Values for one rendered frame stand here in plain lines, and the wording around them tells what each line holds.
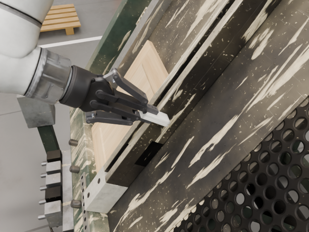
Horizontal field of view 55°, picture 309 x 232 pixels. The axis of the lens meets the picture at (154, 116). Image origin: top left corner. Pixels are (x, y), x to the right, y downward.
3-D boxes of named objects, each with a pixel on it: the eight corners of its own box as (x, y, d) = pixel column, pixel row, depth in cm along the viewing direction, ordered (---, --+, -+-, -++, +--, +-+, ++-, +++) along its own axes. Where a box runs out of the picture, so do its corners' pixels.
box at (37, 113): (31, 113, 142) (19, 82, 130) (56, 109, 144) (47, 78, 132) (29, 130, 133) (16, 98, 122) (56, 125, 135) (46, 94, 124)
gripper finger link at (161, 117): (139, 107, 63) (141, 104, 63) (165, 116, 67) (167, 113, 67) (142, 115, 61) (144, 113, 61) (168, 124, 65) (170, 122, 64)
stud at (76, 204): (78, 203, 93) (69, 202, 92) (82, 199, 92) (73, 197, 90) (79, 210, 91) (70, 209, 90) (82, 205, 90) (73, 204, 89)
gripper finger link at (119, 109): (93, 101, 56) (89, 107, 56) (141, 119, 61) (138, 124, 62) (91, 89, 58) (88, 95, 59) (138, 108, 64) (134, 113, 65)
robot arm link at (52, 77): (40, 63, 46) (76, 77, 49) (43, 37, 52) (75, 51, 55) (20, 106, 50) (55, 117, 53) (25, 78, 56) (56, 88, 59)
